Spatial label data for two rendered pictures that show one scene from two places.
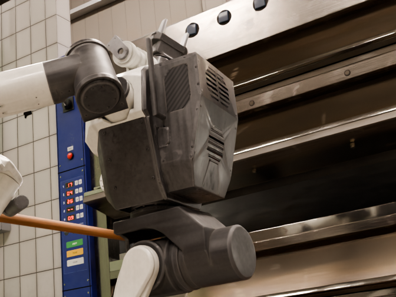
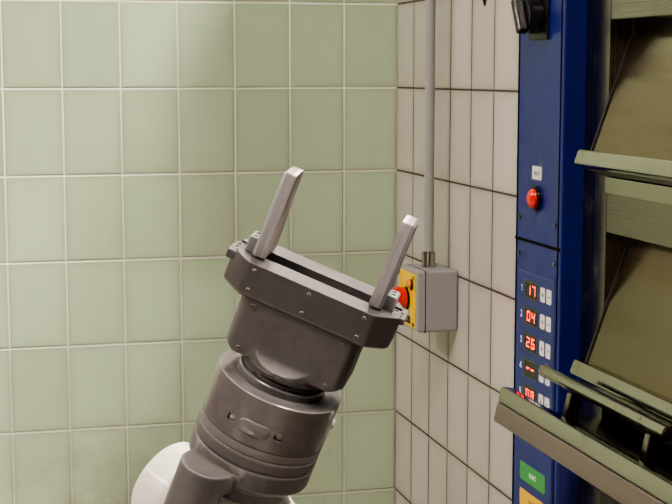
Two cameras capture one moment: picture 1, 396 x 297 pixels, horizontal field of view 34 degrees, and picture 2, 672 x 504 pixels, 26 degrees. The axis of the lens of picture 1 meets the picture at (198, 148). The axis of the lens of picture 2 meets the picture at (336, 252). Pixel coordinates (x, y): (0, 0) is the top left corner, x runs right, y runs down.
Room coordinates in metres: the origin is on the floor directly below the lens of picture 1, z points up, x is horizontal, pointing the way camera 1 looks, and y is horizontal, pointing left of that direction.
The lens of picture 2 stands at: (1.11, -0.65, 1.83)
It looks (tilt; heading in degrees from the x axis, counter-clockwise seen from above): 7 degrees down; 46
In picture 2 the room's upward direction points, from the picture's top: straight up
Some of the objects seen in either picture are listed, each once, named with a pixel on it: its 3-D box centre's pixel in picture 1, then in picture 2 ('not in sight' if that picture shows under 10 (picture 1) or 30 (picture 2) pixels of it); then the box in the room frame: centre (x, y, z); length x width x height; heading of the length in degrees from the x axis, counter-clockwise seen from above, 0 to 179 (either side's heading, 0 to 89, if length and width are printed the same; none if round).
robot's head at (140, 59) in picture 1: (136, 65); not in sight; (1.44, 0.13, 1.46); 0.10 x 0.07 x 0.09; 155
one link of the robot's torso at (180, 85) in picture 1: (164, 136); not in sight; (1.41, 0.07, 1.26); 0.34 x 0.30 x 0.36; 155
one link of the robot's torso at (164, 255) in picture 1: (163, 267); not in sight; (1.42, 0.10, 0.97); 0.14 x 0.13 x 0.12; 150
